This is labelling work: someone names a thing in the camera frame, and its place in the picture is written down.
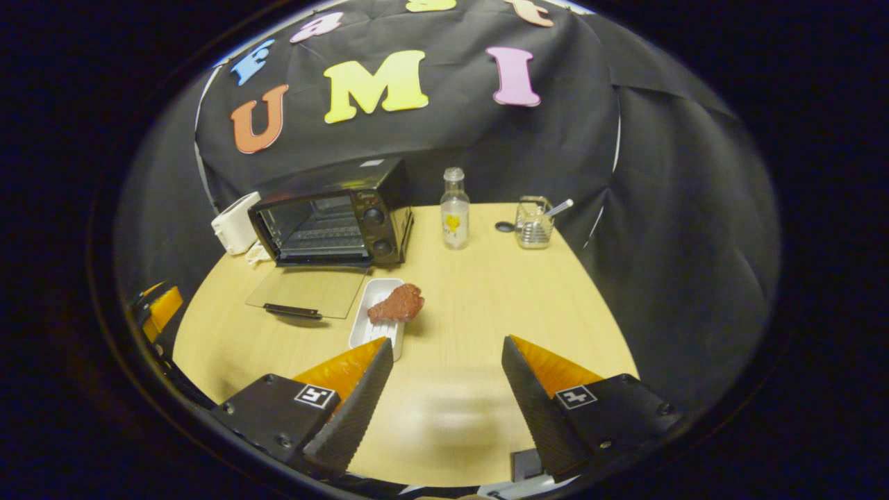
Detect white plastic tray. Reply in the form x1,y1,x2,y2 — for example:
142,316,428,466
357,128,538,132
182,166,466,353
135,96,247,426
349,278,406,362

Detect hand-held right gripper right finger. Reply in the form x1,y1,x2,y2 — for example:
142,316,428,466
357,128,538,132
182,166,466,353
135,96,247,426
501,335,685,483

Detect white toaster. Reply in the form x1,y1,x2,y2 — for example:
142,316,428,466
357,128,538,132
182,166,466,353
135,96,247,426
211,192,262,256

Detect metal wire utensil holder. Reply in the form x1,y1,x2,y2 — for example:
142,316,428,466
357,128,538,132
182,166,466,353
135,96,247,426
515,196,554,250

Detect red meat piece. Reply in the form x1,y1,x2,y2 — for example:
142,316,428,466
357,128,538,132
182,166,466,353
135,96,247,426
367,283,425,325

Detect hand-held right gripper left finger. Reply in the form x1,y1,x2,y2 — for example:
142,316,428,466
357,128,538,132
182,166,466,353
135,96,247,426
210,337,395,476

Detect clear glass bottle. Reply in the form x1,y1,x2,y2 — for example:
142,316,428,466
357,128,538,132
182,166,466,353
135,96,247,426
440,167,471,250

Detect black electric oven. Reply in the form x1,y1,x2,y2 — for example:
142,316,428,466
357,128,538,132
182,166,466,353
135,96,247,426
244,157,415,322

